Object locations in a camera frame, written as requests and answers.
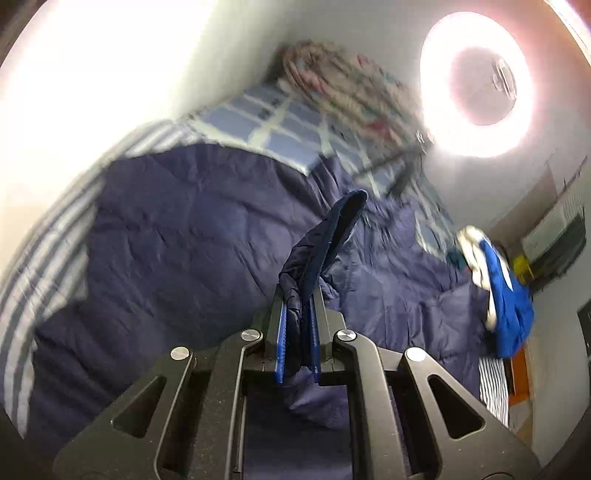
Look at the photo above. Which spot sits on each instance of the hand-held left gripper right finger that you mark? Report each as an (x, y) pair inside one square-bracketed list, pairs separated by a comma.
[(315, 341)]

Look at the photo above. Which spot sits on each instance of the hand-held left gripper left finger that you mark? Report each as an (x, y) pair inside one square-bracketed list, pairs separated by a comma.
[(280, 341)]

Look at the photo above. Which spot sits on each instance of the navy puffer jacket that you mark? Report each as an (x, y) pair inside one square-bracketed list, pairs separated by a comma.
[(184, 254)]

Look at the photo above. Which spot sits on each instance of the blue jacket with white lining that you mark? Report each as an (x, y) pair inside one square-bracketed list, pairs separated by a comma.
[(503, 295)]

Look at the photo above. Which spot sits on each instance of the black tripod stand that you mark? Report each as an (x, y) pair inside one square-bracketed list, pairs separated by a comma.
[(408, 170)]

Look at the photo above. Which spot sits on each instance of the orange box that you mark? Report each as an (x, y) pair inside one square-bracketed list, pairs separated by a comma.
[(519, 374)]

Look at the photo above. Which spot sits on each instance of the blue patterned mat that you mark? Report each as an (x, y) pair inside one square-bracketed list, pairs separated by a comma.
[(277, 124)]

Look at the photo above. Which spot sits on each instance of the yellow box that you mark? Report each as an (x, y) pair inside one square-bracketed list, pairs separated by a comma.
[(521, 267)]

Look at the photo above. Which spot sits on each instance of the striped bed sheet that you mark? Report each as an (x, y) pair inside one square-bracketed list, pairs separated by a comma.
[(41, 267)]

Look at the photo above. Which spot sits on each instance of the stack of floral quilts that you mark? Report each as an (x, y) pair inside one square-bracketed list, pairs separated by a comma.
[(341, 87)]

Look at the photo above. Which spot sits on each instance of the striped towel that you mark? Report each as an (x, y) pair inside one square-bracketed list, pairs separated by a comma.
[(551, 230)]

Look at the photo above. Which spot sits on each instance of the dark window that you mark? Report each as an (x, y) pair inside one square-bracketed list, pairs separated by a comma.
[(585, 332)]

